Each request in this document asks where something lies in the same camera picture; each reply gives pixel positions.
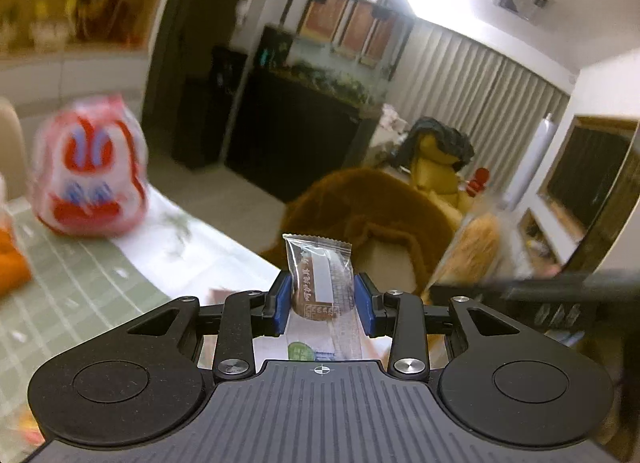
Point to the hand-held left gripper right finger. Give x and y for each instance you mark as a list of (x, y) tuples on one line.
[(363, 304)]

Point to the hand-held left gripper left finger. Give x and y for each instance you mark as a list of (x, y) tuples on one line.
[(282, 304)]

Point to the clear brown cookie packet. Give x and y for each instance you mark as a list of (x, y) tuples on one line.
[(320, 278)]

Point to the white green label packet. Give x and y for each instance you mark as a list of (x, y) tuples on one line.
[(302, 349)]

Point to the wooden television stand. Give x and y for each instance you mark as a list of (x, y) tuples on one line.
[(545, 238)]

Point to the brown plush toy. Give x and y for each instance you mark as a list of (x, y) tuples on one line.
[(350, 213)]

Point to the television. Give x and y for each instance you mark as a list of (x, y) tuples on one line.
[(590, 178)]

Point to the small red toy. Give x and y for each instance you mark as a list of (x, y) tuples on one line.
[(479, 182)]

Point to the white rolled tube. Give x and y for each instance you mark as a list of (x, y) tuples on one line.
[(535, 158)]

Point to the yellow plush toy dark hair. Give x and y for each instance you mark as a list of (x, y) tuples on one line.
[(440, 158)]

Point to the black cabinet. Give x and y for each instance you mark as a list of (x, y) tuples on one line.
[(295, 133)]

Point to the pile of white bags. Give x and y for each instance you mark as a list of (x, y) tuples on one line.
[(395, 133)]

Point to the green checked tablecloth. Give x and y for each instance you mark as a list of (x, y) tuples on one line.
[(75, 288)]

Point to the tall black appliance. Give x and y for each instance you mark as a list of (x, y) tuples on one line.
[(210, 103)]

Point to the grey curtain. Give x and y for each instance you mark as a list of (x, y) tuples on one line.
[(480, 108)]

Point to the red and white snack bag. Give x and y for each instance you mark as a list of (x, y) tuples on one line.
[(90, 168)]

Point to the glass aquarium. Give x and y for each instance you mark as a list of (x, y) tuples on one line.
[(330, 68)]

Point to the orange packet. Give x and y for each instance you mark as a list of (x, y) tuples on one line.
[(11, 263)]

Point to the brown figurine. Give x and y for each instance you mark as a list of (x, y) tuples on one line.
[(102, 13)]

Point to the white yellow figurine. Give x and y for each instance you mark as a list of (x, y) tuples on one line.
[(47, 25)]

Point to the wooden wall shelf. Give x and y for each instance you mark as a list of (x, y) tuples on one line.
[(75, 3)]

